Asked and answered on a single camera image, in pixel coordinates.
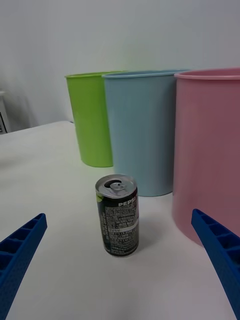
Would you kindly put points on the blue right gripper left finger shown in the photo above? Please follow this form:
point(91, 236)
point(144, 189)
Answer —
point(17, 257)

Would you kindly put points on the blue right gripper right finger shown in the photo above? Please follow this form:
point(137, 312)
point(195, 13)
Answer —
point(220, 250)

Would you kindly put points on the black drink can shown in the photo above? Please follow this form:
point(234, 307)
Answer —
point(120, 220)

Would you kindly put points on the pink plastic bin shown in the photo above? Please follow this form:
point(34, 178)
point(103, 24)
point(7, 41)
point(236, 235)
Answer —
point(210, 150)

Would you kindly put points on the pale blue plastic bin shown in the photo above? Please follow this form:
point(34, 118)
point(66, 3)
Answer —
point(142, 130)

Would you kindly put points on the green plastic bin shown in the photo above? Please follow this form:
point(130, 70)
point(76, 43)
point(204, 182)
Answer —
point(90, 120)

